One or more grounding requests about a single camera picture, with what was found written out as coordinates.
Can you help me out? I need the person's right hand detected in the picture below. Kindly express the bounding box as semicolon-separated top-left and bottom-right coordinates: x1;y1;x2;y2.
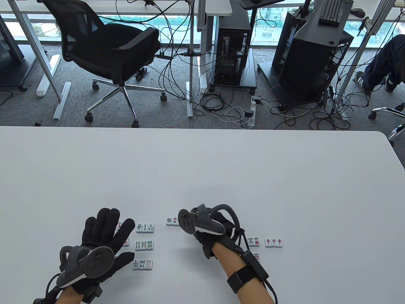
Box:
194;212;247;259

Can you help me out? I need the person's left hand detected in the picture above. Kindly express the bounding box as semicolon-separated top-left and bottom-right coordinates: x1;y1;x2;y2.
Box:
59;208;136;294

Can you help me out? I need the person's left forearm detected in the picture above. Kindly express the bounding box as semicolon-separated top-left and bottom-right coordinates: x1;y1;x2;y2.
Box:
59;288;86;304

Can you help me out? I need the person's right forearm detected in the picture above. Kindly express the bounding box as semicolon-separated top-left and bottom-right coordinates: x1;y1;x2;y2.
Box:
211;243;276;304

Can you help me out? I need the grey hand tracking controller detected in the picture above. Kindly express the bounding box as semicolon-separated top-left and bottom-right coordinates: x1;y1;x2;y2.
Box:
178;204;242;235
59;246;115;288

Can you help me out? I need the white power strip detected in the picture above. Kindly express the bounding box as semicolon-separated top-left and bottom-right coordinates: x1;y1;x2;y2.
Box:
248;96;258;128

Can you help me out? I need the black wheeled computer cart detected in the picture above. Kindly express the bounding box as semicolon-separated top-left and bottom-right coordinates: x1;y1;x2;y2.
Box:
257;62;336;112
208;47;257;94

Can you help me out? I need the black mesh office chair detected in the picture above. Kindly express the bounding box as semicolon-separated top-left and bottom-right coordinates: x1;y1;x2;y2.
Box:
41;0;167;128
368;102;405;147

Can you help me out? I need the black computer tower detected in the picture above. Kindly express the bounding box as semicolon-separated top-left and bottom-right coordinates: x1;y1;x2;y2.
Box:
214;27;250;85
272;9;354;105

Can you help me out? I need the dark grey equipment cart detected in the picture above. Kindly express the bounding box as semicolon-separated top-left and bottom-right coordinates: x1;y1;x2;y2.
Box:
0;14;38;93

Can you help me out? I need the black white striped sneaker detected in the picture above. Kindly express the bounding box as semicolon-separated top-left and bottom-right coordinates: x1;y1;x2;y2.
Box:
384;75;398;93
353;71;371;95

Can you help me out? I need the white standing desk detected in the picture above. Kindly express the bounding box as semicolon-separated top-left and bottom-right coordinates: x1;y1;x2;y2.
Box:
0;0;233;97

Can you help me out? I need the black monitor stand with tray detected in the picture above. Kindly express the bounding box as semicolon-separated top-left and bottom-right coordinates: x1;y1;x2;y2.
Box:
218;0;285;30
296;0;354;48

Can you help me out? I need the black keyboard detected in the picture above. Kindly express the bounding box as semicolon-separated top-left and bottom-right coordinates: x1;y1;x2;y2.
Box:
318;0;346;26

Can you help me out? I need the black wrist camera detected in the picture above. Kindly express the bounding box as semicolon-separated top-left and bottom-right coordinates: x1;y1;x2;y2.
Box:
84;283;103;302

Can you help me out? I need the tangle of black cables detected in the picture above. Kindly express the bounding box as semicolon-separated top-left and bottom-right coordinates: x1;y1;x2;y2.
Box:
115;0;253;129
269;73;371;131

